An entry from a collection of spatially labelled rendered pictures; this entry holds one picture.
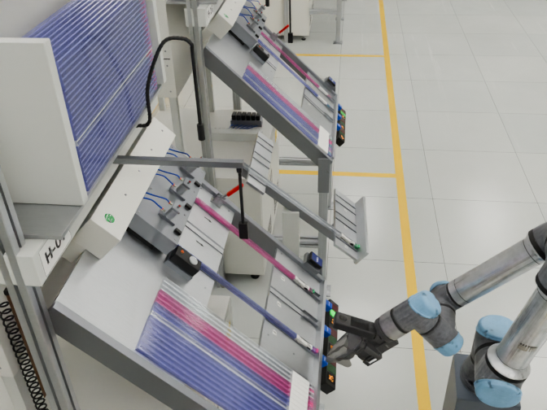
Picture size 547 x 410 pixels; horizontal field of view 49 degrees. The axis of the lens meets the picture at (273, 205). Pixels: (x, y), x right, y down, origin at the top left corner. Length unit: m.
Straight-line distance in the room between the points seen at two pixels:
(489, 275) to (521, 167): 2.56
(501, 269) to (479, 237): 1.82
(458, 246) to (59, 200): 2.51
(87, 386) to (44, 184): 0.85
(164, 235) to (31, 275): 0.42
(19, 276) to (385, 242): 2.44
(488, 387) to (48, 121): 1.24
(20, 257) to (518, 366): 1.20
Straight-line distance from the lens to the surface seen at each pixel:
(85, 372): 1.96
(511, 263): 1.66
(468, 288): 1.71
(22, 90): 1.13
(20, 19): 1.44
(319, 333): 1.81
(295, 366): 1.68
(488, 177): 4.03
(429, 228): 3.49
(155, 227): 1.48
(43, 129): 1.15
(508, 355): 1.69
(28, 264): 1.15
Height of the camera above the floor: 2.03
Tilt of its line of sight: 34 degrees down
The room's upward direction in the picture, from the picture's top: 2 degrees counter-clockwise
